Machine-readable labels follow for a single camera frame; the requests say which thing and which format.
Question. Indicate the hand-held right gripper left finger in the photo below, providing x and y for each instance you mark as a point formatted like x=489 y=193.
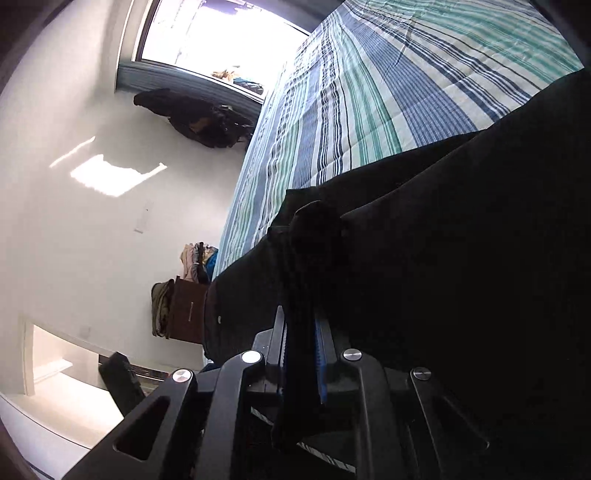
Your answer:
x=272 y=364

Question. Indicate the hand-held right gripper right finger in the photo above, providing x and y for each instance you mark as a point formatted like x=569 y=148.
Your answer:
x=322 y=369

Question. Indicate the black pants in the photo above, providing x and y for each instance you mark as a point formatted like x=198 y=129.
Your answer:
x=415 y=230

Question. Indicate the brown wooden dresser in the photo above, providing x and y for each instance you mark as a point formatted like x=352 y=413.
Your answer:
x=187 y=309

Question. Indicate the blue bag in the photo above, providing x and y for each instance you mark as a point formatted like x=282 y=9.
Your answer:
x=211 y=266

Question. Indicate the olive clothes pile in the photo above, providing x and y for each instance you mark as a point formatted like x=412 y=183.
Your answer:
x=161 y=307

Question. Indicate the colourful clothes pile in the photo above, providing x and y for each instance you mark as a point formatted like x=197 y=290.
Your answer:
x=194 y=261

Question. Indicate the black bag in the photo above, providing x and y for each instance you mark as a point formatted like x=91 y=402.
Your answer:
x=120 y=381

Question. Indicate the bed with striped blanket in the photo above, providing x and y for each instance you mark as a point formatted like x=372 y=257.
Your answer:
x=369 y=92

